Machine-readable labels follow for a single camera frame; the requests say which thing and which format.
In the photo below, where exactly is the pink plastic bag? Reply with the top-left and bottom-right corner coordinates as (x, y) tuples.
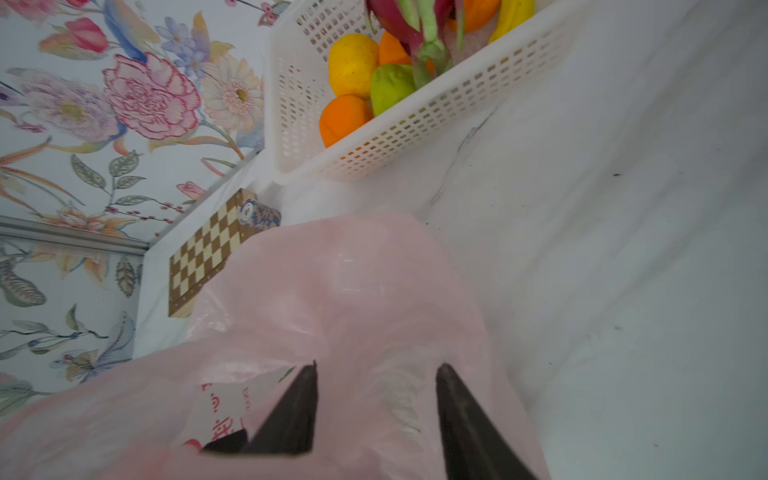
(1, 214), (550, 479)

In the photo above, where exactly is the green fruit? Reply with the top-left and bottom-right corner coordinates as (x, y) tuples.
(370, 64), (416, 116)

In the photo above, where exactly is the wooden chessboard box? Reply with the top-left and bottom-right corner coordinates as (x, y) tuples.
(168, 188), (257, 318)

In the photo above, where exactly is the red dragon fruit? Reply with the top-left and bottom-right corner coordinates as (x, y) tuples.
(363, 0), (465, 89)

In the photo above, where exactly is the yellow lemon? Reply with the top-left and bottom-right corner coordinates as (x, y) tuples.
(328, 33), (379, 100)

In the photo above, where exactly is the white plastic basket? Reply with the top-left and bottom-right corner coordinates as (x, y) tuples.
(264, 1), (594, 185)

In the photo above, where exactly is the small metal can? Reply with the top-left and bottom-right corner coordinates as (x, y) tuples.
(238, 199), (282, 230)

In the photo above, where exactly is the orange fruit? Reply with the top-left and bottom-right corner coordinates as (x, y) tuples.
(462, 0), (501, 33)
(378, 31), (411, 65)
(318, 95), (374, 147)

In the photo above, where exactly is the yellow banana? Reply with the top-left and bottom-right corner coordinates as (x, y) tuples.
(489, 0), (536, 43)

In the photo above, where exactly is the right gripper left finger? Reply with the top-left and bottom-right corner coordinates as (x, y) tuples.
(201, 362), (318, 455)

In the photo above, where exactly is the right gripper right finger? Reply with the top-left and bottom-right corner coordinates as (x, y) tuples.
(436, 363), (536, 480)

